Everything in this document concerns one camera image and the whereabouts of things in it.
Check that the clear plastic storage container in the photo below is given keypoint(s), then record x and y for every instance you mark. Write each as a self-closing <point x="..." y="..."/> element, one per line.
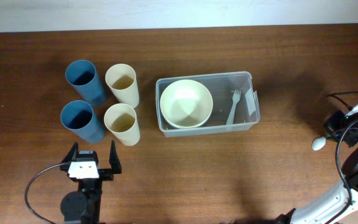
<point x="222" y="87"/>

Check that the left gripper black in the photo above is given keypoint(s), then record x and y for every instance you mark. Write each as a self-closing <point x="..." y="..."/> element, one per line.
<point x="107" y="174"/>

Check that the white plastic spoon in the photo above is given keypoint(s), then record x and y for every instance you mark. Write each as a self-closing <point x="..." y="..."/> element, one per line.
<point x="319" y="142"/>

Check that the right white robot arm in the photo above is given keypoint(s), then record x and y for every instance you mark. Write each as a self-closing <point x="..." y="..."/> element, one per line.
<point x="342" y="199"/>

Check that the blue plastic cup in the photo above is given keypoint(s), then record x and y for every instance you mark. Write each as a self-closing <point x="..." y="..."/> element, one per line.
<point x="83" y="77"/>
<point x="79" y="117"/>

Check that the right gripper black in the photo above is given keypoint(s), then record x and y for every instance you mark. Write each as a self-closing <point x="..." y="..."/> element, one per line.
<point x="330" y="126"/>

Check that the white plastic fork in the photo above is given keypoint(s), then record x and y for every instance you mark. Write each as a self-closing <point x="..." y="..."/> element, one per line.
<point x="235" y="99"/>

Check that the cream plastic cup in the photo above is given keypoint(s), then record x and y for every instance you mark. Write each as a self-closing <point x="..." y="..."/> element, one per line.
<point x="121" y="120"/>
<point x="122" y="81"/>

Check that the cream bowl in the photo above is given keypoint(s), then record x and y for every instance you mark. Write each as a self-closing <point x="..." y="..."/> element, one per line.
<point x="186" y="104"/>
<point x="169" y="124"/>

